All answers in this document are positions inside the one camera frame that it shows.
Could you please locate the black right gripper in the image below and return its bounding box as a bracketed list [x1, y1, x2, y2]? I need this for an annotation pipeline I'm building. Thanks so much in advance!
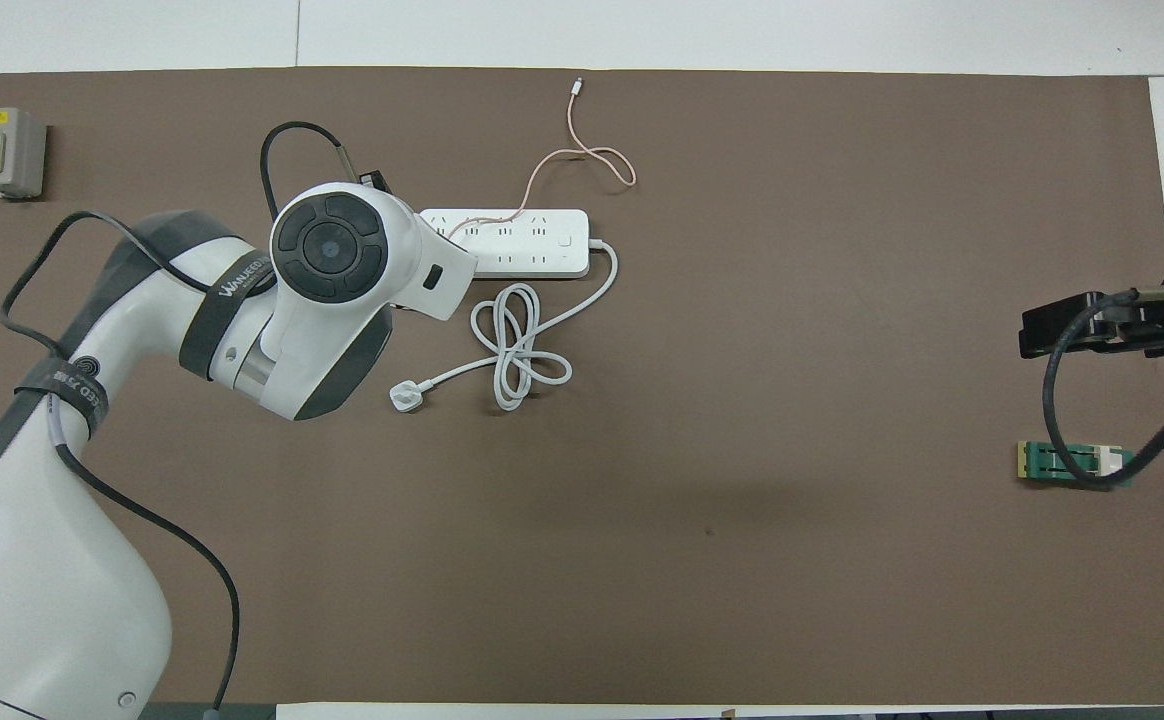
[1020, 292, 1164, 359]

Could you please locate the pink charging cable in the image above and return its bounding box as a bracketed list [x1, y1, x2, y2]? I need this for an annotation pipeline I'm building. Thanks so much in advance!
[445, 78, 638, 243]

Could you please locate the white power strip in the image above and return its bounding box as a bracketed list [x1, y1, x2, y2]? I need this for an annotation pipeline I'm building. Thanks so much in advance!
[420, 208, 591, 280]

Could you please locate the brown table mat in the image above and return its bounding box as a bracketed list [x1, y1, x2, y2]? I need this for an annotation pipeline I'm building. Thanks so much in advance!
[0, 66, 1164, 707]

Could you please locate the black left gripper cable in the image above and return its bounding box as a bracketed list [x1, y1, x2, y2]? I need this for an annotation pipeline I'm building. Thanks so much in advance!
[0, 121, 353, 716]

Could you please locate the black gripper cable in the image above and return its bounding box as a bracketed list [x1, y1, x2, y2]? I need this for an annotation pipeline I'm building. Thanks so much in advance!
[1042, 284, 1164, 489]
[0, 121, 353, 716]

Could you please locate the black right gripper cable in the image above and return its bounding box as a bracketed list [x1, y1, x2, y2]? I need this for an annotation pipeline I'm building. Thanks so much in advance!
[1042, 284, 1164, 489]

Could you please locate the white power strip cord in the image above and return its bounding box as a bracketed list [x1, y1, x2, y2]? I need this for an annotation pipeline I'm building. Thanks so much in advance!
[388, 238, 620, 413]

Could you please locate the grey on-off switch box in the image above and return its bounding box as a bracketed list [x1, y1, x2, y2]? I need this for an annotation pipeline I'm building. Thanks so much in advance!
[0, 107, 48, 201]

